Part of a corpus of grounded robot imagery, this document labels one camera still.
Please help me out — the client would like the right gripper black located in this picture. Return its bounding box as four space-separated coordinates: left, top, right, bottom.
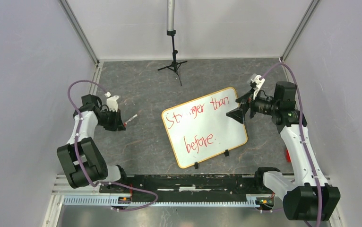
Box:
226 87 279 124

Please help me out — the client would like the red whiteboard marker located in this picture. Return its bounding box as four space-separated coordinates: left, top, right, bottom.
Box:
124 114 138 125

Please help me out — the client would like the whiteboard with yellow edge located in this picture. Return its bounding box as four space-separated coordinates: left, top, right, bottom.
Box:
161 87 248 169

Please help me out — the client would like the red object behind right arm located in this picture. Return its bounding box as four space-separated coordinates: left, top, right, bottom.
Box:
285 149 291 163

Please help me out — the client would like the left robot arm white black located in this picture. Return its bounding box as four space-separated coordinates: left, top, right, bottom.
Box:
57 95 126 189

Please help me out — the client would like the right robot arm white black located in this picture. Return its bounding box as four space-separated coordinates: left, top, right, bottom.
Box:
226 81 341 222

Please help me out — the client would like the black tripod stand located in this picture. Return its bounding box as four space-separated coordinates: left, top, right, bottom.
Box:
158 0 188 86

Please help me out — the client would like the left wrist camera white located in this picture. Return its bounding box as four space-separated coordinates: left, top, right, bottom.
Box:
104 92 120 112

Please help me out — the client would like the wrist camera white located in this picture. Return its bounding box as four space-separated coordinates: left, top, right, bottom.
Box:
247 73 265 100
104 92 120 112

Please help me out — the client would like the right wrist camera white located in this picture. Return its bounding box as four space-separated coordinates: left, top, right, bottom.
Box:
247 73 265 100

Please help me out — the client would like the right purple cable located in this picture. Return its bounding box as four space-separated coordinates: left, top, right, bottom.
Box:
260 62 322 227

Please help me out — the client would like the purple cable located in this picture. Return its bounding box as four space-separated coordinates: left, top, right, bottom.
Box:
260 62 322 227
67 80 159 213

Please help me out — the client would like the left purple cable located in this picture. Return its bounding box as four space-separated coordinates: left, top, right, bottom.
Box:
67 80 159 213

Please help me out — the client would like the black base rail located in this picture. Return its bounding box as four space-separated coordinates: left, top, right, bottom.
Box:
99 174 272 202

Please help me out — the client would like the white cable duct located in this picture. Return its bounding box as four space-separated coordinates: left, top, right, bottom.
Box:
63 195 259 208

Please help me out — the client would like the right aluminium frame post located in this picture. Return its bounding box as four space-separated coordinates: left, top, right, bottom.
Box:
279 0 321 62

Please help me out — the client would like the aluminium frame post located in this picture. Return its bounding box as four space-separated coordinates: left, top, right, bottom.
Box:
279 0 321 62
58 0 100 66

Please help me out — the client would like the left aluminium frame post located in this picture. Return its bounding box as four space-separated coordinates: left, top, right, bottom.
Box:
58 0 100 66

